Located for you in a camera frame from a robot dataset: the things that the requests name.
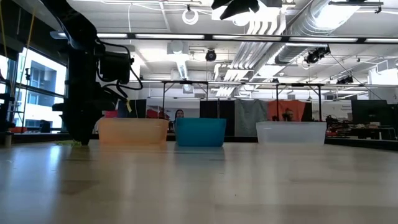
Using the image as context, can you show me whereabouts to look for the white ceiling pipes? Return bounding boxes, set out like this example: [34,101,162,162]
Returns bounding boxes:
[231,12,289,71]

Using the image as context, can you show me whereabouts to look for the grey fabric panel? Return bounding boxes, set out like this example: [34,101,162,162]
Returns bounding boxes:
[233,98,269,137]

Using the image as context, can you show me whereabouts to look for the teal plastic bin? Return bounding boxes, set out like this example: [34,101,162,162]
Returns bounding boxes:
[174,117,228,147]

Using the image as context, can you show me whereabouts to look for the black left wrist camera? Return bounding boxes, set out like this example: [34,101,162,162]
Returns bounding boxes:
[99,51,131,85]

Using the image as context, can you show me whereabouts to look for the long LED light bar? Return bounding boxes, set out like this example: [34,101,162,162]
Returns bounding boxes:
[49,30,398,44]

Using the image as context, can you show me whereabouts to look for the black ceiling camera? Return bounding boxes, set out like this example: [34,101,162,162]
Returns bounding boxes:
[303,45,331,65]

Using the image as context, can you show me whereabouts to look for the person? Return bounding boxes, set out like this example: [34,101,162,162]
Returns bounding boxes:
[281,108,296,123]
[172,108,186,124]

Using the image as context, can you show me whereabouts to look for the red machine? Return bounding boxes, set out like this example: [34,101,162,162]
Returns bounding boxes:
[146,108,170,119]

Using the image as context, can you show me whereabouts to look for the black rig frame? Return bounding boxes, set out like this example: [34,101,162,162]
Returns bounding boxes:
[136,79,326,124]

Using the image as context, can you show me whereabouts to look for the orange partition panel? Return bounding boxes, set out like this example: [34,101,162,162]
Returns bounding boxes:
[267,99,307,123]

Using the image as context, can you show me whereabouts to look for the black monitor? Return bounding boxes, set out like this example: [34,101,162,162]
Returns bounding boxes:
[117,98,147,119]
[351,99,389,126]

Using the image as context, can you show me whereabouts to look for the clear plastic bin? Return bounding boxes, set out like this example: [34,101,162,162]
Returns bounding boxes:
[256,121,328,145]

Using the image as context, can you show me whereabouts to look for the black aluminium table frame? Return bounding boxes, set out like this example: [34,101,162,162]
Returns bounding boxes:
[0,132,398,149]

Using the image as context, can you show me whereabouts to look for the large window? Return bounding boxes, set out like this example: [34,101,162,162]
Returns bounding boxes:
[0,46,74,134]

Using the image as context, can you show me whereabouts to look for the black partition panel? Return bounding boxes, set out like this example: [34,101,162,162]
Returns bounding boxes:
[199,100,235,137]

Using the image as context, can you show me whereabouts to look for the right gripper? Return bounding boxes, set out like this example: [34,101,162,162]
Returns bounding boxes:
[211,0,282,21]

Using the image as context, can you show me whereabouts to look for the silver air duct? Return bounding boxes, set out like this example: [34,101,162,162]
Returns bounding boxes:
[273,0,363,65]

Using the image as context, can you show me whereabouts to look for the orange plastic bin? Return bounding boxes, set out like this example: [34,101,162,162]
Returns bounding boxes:
[98,117,170,145]

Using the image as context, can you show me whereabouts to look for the yellow cable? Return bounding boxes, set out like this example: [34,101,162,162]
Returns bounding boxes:
[0,0,37,97]

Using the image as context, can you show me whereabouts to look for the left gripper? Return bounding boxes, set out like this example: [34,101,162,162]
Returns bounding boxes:
[52,46,119,146]

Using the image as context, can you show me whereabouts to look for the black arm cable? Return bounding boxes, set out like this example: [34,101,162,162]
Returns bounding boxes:
[95,40,144,101]

